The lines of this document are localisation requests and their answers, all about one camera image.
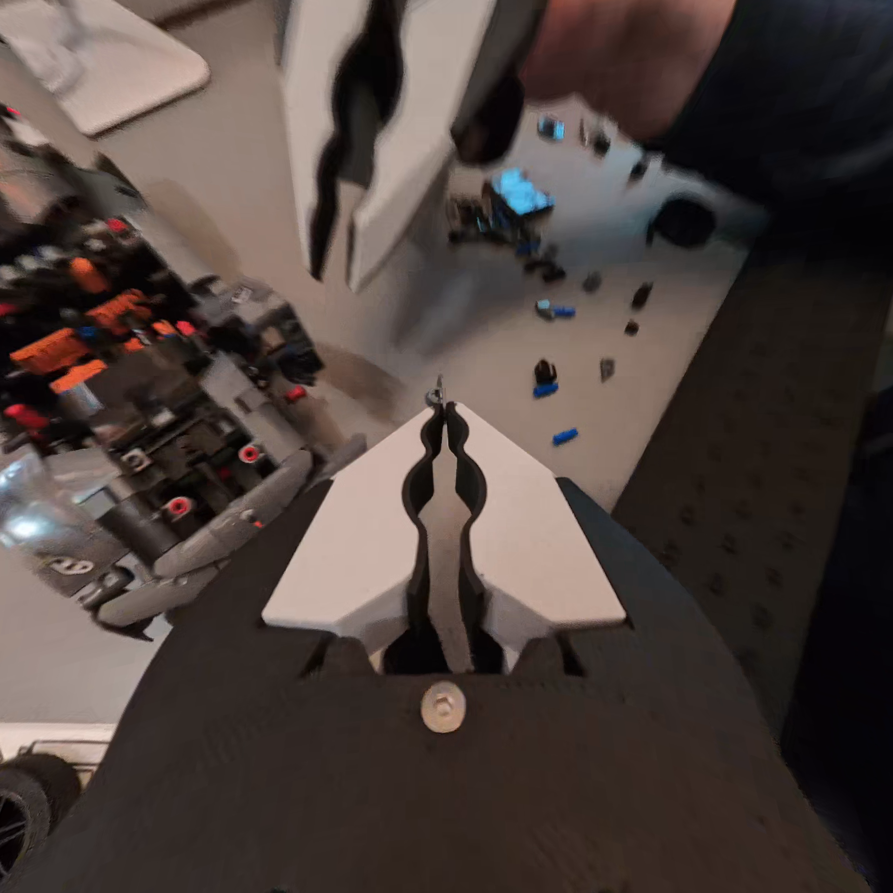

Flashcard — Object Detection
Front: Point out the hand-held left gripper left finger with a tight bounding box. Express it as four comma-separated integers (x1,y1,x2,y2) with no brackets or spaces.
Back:
260,405,447,672

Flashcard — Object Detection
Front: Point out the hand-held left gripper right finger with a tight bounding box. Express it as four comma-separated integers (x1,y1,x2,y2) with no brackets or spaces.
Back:
446,405,627,672

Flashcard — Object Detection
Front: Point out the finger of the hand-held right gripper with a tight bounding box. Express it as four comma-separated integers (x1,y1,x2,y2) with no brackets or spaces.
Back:
345,0,500,294
279,0,392,281

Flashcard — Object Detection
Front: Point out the grey lego panel assembly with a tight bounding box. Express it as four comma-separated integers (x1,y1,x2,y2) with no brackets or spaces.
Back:
487,167,556,218

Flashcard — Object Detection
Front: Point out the grey lego car model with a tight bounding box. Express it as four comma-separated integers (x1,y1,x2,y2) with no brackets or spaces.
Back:
0,105,368,640

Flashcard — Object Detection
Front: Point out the pile of small lego pieces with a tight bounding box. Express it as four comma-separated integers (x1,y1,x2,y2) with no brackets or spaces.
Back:
446,187,567,284

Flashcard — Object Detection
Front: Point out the black lego wheel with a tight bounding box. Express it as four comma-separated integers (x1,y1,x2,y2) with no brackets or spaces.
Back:
652,196,719,249
0,752,82,867

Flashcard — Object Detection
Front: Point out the white rounded board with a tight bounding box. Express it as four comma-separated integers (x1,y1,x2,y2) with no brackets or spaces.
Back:
0,0,212,138

